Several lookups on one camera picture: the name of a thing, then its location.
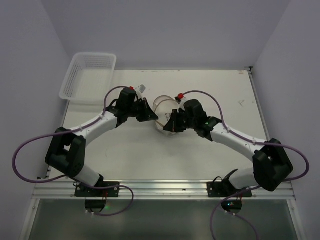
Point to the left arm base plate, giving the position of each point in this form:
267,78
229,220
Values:
106,189

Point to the aluminium front rail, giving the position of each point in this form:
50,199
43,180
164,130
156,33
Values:
158,190

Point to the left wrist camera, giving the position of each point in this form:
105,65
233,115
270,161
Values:
140,90

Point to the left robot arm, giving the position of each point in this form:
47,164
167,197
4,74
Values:
67,149

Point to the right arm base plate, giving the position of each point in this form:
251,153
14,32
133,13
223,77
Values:
217,189

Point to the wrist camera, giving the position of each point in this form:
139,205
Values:
140,90
181,100

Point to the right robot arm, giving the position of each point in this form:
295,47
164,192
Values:
271,164

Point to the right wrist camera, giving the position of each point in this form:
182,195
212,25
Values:
181,100

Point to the white plastic basket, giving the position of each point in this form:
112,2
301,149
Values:
88,78

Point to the aluminium right side rail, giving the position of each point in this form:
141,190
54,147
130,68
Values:
250,74

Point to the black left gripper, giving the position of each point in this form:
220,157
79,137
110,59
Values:
142,110

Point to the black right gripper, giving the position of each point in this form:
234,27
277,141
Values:
177,120

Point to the white mesh laundry bag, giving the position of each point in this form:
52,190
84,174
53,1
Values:
162,107

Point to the aluminium rail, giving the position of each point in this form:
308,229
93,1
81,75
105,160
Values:
250,74
158,190

